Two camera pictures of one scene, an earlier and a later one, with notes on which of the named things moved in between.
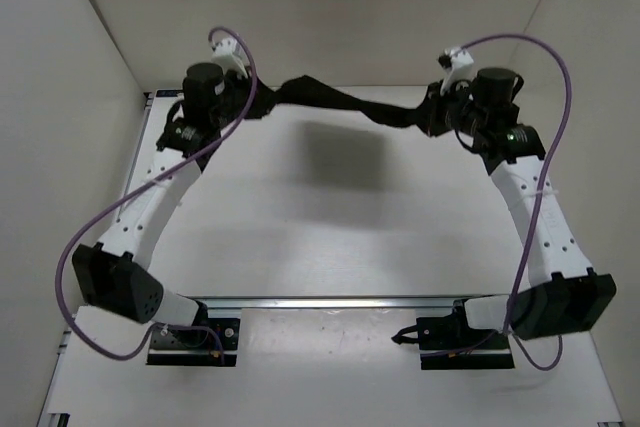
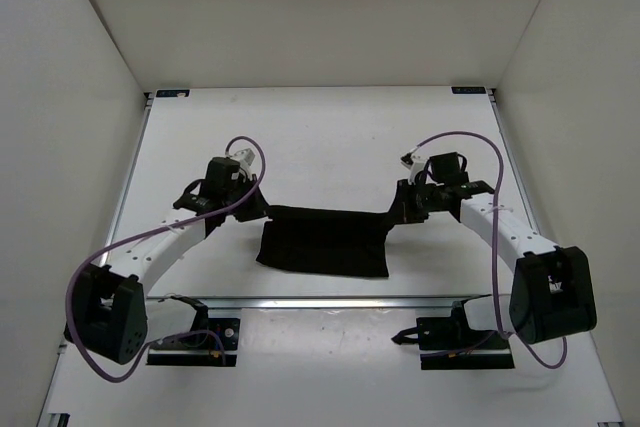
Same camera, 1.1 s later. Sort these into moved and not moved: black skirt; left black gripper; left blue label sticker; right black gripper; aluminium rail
Moved: black skirt; left black gripper; right black gripper
Not moved: aluminium rail; left blue label sticker
